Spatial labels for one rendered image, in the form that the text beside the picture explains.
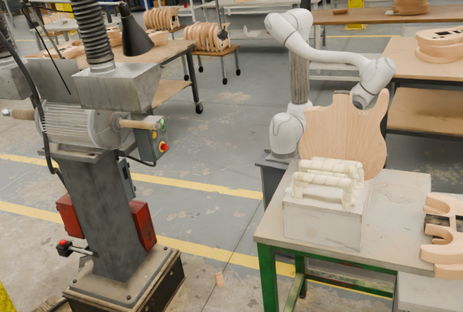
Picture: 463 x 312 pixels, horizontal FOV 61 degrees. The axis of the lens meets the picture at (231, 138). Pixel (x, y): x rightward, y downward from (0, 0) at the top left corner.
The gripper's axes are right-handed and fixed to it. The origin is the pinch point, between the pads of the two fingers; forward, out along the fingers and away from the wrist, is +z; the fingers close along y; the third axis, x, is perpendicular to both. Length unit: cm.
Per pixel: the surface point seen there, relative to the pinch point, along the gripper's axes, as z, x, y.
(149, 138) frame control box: 15, -9, 96
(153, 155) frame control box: 15, -19, 96
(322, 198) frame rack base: 45.8, -4.9, 0.7
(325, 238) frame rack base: 51, -18, -2
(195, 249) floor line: -16, -116, 103
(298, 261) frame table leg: 2, -85, 23
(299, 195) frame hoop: 50, -2, 8
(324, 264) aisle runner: -29, -115, 15
